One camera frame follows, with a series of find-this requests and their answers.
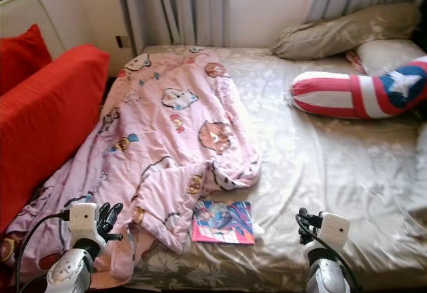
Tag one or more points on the colourful comic magazine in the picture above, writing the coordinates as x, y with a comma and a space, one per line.
223, 223

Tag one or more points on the olive beige pillow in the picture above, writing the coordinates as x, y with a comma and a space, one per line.
340, 34

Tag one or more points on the red cushion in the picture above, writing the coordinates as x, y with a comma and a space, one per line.
17, 59

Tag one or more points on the black wall socket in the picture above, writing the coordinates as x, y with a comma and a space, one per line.
120, 41

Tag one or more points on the small pink cloth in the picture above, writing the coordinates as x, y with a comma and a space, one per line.
355, 61

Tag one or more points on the pink cartoon print blanket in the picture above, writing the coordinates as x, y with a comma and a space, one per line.
173, 126

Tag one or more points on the white pillow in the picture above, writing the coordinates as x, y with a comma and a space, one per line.
390, 54

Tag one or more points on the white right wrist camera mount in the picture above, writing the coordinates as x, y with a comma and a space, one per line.
335, 229

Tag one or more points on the white rounded frame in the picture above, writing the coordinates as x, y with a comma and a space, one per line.
27, 14

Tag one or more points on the stars and stripes bolster pillow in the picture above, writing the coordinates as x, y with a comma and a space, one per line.
340, 93

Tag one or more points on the bed with beige floral sheet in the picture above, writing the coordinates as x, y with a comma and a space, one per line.
327, 166

